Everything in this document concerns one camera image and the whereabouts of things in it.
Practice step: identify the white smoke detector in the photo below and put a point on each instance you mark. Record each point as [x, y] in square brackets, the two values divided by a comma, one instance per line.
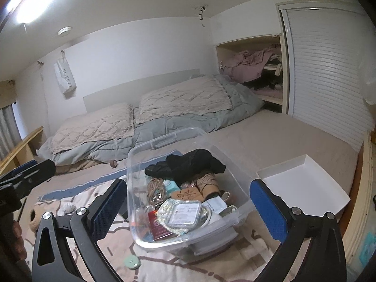
[64, 31]

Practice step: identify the white labelled packet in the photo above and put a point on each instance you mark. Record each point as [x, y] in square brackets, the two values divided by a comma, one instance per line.
[216, 204]

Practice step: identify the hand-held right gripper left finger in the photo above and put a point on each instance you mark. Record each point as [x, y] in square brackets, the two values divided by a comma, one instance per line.
[110, 205]

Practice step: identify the pink clothing pile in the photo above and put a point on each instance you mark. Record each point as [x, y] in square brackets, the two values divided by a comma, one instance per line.
[249, 64]

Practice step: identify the wooden curtain pelmet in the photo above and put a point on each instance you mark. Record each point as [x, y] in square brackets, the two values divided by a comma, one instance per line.
[7, 94]

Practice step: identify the grey duvet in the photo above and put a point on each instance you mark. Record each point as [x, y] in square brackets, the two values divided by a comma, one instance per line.
[176, 126]

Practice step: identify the beige textured pillow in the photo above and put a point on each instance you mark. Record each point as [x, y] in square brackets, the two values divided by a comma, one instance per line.
[97, 126]
[182, 100]

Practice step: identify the fuzzy beige slipper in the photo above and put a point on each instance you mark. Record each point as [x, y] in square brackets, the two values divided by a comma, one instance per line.
[36, 207]

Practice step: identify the beige fleece blanket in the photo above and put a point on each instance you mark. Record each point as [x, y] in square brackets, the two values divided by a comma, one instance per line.
[76, 166]

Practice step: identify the clear square plastic case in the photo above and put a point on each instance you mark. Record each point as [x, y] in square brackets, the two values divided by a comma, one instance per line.
[186, 214]

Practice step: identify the red packet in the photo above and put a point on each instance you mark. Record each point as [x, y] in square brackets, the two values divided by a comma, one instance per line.
[158, 226]

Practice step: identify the printed blanket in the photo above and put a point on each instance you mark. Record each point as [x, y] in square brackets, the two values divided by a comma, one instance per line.
[161, 270]

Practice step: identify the white louvre door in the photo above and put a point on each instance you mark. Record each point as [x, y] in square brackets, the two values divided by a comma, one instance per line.
[323, 79]

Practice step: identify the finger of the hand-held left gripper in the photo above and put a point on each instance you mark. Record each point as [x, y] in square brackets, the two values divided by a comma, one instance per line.
[38, 173]
[25, 166]

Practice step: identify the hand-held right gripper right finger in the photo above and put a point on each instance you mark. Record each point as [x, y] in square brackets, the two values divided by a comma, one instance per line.
[267, 208]

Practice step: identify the small brown roll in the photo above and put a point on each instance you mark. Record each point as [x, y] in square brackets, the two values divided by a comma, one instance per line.
[113, 163]

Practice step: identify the grey curtain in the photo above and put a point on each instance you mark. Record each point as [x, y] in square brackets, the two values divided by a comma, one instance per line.
[7, 129]

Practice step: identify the white headboard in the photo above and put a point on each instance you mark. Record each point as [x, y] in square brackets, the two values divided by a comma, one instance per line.
[117, 91]

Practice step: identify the wooden side shelf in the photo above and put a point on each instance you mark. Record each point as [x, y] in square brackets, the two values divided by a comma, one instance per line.
[26, 147]

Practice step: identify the beige bed sheet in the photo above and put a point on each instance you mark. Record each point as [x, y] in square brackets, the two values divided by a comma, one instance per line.
[279, 135]

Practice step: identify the white paper bag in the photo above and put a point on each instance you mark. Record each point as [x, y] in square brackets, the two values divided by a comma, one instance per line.
[64, 76]

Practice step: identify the person's left hand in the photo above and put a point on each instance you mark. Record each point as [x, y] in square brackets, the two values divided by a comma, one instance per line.
[19, 238]

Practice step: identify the black cloth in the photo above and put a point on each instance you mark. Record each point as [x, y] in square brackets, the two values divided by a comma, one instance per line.
[191, 161]

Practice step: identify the wardrobe shelf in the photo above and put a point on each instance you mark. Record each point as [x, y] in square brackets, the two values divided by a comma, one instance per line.
[249, 39]

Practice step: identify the clear plastic storage bin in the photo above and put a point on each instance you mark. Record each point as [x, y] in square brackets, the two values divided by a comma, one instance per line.
[141, 164]

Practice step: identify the brown card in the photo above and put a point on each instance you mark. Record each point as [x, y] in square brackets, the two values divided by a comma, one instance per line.
[188, 195]

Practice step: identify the white paper tray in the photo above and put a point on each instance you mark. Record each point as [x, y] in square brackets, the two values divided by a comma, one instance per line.
[302, 182]

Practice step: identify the dark clothing pile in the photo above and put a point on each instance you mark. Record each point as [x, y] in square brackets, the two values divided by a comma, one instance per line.
[270, 82]

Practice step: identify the brown tape roll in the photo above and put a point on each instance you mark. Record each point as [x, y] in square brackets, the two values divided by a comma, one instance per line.
[225, 193]

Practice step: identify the wooden bed frame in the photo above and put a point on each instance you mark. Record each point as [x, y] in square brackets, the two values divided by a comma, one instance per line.
[361, 196]

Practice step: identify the pale green round disc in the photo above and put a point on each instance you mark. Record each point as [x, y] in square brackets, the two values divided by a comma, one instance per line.
[131, 262]

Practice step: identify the teal packet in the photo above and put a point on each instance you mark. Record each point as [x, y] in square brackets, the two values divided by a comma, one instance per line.
[171, 185]

